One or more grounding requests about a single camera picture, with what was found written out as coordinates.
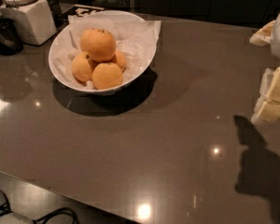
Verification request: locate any orange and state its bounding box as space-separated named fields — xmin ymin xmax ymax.
xmin=92 ymin=63 xmax=123 ymax=90
xmin=80 ymin=28 xmax=117 ymax=63
xmin=110 ymin=50 xmax=126 ymax=72
xmin=71 ymin=51 xmax=97 ymax=83

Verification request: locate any white paper liner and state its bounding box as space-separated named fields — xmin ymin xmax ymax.
xmin=49 ymin=11 xmax=161 ymax=95

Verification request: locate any black round appliance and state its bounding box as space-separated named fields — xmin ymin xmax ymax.
xmin=0 ymin=18 xmax=23 ymax=55

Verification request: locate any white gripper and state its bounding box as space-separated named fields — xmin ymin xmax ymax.
xmin=249 ymin=13 xmax=280 ymax=125

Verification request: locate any black cable on floor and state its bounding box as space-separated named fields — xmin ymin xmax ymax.
xmin=0 ymin=184 xmax=81 ymax=224

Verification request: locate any black patterned tray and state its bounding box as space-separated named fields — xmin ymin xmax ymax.
xmin=63 ymin=5 xmax=105 ymax=20

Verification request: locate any white ceramic jar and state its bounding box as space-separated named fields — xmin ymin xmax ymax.
xmin=0 ymin=0 xmax=57 ymax=46

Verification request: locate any white oval bowl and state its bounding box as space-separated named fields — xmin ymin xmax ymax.
xmin=49 ymin=10 xmax=161 ymax=95

